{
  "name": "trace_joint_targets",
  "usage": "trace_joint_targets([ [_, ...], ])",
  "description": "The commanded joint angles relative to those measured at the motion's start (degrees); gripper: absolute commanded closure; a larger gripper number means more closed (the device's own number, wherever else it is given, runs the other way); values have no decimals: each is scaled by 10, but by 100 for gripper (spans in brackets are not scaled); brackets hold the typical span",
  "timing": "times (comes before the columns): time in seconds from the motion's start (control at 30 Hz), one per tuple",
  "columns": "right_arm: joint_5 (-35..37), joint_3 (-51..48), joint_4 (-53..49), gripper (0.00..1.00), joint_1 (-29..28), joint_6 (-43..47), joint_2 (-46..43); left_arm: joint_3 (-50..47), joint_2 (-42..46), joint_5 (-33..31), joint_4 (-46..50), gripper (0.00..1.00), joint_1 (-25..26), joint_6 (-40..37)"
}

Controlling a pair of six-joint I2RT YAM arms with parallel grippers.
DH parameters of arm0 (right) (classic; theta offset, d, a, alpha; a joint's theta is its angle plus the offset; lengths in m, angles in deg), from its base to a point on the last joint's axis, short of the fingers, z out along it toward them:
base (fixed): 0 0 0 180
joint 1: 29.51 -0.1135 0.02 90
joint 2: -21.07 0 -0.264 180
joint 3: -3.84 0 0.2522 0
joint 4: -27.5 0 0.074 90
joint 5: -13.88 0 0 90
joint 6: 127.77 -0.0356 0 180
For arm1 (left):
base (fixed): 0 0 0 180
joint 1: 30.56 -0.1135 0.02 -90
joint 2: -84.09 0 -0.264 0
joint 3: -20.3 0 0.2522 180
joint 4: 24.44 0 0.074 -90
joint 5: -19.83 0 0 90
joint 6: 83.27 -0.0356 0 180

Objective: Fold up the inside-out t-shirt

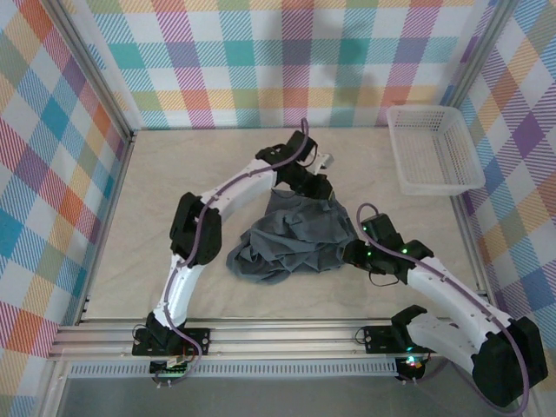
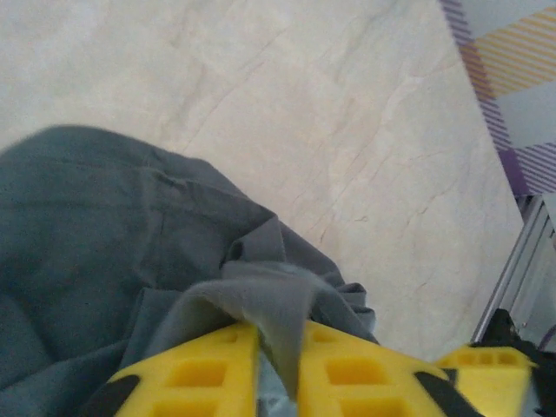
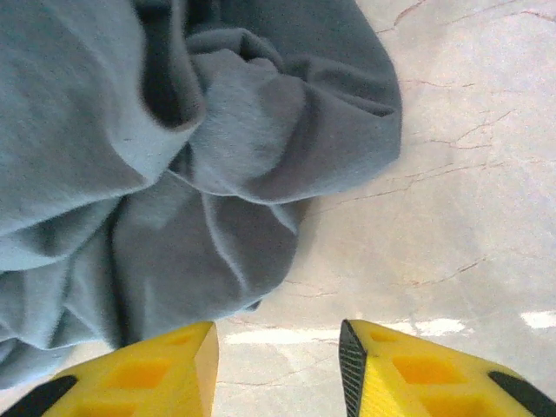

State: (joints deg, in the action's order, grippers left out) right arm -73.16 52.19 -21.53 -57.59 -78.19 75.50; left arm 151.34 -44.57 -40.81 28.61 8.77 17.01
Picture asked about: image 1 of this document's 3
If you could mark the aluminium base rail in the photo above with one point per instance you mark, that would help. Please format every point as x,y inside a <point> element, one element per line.
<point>286,334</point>

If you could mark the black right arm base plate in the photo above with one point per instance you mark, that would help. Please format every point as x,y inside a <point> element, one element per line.
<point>380,336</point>

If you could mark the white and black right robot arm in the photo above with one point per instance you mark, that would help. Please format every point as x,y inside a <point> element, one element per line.
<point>478,313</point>

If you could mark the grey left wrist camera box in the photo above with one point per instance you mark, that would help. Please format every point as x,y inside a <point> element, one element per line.
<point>326,160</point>

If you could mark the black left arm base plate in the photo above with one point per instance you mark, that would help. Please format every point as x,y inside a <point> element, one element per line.
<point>195,341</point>

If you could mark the white plastic lattice basket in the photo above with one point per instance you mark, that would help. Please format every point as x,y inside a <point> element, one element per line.
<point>434,147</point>

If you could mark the aluminium frame post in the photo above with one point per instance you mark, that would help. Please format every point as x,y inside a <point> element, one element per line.
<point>478,52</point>
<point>91,69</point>

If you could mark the right controller board with light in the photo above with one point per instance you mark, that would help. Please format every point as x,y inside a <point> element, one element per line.
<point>412,365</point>

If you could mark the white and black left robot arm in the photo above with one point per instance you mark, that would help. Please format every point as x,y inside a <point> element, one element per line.
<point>195,226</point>

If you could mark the grey t-shirt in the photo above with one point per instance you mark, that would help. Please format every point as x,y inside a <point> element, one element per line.
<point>295,243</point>

